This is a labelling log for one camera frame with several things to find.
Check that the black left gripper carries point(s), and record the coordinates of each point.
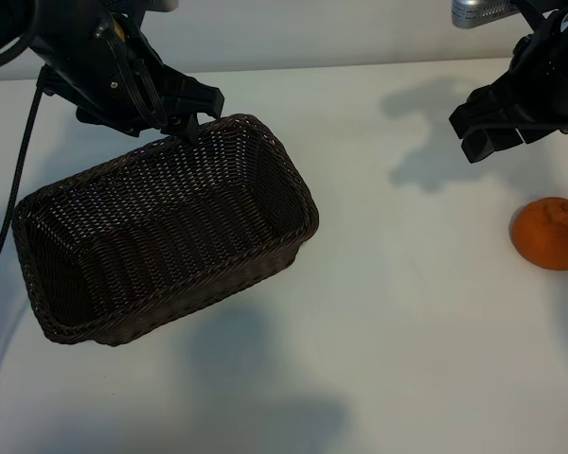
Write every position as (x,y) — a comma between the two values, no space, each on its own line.
(99,71)

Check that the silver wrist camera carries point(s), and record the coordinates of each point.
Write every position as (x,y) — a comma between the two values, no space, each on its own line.
(163,5)
(478,12)

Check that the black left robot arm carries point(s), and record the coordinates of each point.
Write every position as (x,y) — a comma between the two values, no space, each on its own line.
(2,19)

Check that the orange fruit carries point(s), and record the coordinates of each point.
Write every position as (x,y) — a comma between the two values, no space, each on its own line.
(549,236)

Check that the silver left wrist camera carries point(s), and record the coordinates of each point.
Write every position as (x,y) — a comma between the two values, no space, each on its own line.
(163,5)

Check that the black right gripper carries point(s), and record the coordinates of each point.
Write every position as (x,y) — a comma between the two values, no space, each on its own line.
(554,80)

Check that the dark brown wicker basket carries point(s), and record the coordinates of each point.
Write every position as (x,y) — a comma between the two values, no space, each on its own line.
(170,227)

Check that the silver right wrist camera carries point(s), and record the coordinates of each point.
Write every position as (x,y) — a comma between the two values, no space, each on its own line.
(478,12)

